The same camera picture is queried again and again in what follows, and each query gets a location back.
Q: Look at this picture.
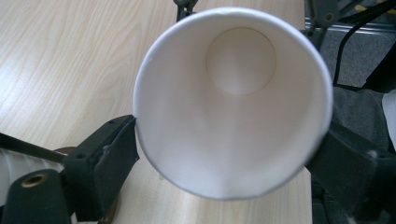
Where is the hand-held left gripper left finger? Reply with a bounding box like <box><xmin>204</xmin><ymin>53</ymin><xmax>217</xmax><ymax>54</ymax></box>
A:
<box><xmin>60</xmin><ymin>114</ymin><xmax>140</xmax><ymax>222</ymax></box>

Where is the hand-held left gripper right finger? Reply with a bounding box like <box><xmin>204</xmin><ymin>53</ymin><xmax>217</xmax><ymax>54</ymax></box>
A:
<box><xmin>305</xmin><ymin>127</ymin><xmax>390</xmax><ymax>219</ymax></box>

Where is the black wire cup holder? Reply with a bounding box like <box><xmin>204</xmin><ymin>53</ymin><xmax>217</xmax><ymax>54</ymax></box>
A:
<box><xmin>0</xmin><ymin>132</ymin><xmax>121</xmax><ymax>224</ymax></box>

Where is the single white disposable cup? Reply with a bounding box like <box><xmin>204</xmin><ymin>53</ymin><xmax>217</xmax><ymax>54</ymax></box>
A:
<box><xmin>133</xmin><ymin>7</ymin><xmax>334</xmax><ymax>202</ymax></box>

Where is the white object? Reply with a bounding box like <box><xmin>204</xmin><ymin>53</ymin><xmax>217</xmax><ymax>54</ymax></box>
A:
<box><xmin>381</xmin><ymin>90</ymin><xmax>396</xmax><ymax>151</ymax></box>

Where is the right hand-held gripper black cable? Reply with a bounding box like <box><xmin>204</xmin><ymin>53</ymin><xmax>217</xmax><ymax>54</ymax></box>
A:
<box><xmin>332</xmin><ymin>1</ymin><xmax>396</xmax><ymax>87</ymax></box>

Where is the metal floor rail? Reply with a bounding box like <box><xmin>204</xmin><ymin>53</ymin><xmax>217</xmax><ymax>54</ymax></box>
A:
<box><xmin>304</xmin><ymin>17</ymin><xmax>396</xmax><ymax>36</ymax></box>

